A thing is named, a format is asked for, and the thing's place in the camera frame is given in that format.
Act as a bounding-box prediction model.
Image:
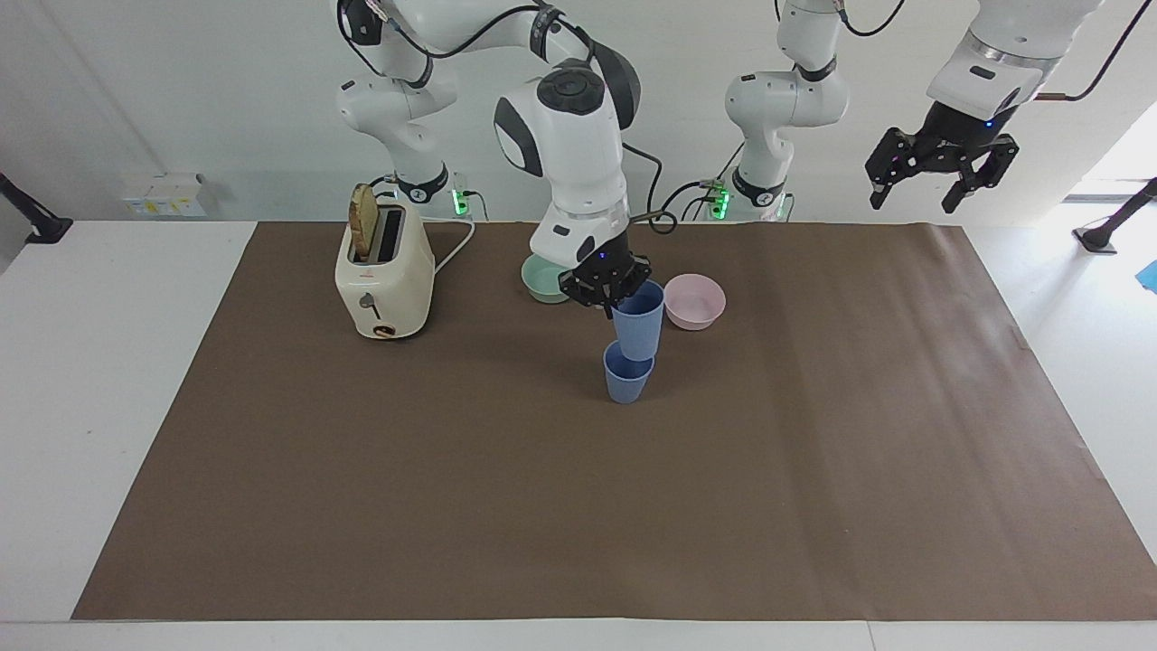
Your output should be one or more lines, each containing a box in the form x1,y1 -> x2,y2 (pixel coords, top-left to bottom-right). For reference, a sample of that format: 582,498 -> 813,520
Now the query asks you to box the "cream toaster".
334,193 -> 437,342

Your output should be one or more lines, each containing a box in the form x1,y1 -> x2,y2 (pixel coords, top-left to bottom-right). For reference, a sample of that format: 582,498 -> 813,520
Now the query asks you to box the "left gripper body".
908,100 -> 1004,170

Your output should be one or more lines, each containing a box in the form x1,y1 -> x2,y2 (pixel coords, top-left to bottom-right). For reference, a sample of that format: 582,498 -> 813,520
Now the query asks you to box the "black cable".
662,178 -> 726,223
337,0 -> 563,90
835,0 -> 908,39
1033,0 -> 1154,103
621,142 -> 679,235

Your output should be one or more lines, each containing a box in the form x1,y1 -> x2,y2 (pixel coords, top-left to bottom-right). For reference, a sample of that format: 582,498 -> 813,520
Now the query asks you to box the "blue plastic cup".
611,279 -> 666,362
602,339 -> 656,405

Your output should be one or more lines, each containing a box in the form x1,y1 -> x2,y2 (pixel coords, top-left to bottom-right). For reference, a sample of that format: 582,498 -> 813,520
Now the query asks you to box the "white toaster cable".
433,219 -> 476,275

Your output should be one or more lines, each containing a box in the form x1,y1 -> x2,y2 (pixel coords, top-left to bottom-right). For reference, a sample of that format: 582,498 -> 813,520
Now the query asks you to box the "toast slice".
350,184 -> 380,260

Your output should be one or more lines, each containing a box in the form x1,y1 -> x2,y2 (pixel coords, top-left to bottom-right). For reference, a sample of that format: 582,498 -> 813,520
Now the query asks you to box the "black stand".
1072,177 -> 1157,255
0,172 -> 74,246

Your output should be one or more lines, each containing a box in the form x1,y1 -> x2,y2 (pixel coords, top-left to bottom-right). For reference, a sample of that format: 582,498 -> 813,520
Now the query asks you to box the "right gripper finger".
605,256 -> 654,319
559,269 -> 606,310

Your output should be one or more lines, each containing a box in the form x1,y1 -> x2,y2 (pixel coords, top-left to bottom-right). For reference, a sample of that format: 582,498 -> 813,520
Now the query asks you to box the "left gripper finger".
941,133 -> 1021,215
864,127 -> 916,212

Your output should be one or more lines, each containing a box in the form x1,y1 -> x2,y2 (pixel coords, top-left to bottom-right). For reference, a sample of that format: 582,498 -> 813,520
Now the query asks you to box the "green bowl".
521,252 -> 577,305

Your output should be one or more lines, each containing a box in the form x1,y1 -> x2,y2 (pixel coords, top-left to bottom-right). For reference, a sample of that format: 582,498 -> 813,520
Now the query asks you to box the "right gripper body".
571,231 -> 641,279

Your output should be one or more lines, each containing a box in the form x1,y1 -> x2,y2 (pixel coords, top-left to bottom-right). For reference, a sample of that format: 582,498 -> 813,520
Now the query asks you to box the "white wall socket box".
120,171 -> 206,219

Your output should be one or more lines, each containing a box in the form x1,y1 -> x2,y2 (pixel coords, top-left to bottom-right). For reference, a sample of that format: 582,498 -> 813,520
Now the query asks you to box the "pink bowl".
663,273 -> 727,332

